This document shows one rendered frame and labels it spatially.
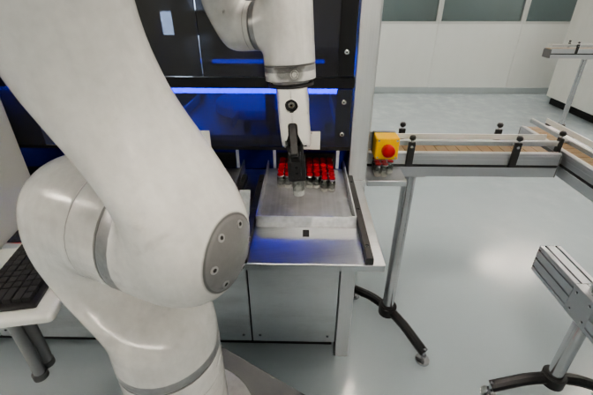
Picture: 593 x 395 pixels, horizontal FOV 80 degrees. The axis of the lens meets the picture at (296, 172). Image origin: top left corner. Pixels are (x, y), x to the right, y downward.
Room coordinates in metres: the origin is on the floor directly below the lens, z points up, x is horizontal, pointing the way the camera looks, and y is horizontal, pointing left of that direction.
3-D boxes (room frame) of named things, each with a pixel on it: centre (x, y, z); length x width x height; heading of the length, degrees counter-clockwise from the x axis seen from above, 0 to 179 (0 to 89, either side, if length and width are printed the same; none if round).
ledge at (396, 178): (1.07, -0.30, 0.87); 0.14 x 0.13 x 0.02; 179
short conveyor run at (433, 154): (1.17, -0.57, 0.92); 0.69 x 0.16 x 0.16; 89
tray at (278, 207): (0.92, -0.03, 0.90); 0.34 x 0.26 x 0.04; 179
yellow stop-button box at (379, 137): (1.03, -0.28, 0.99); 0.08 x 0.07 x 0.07; 179
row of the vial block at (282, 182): (0.96, -0.03, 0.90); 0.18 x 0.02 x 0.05; 89
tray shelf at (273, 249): (0.85, 0.14, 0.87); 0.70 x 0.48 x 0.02; 89
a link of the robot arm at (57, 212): (0.29, 0.18, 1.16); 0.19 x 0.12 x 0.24; 66
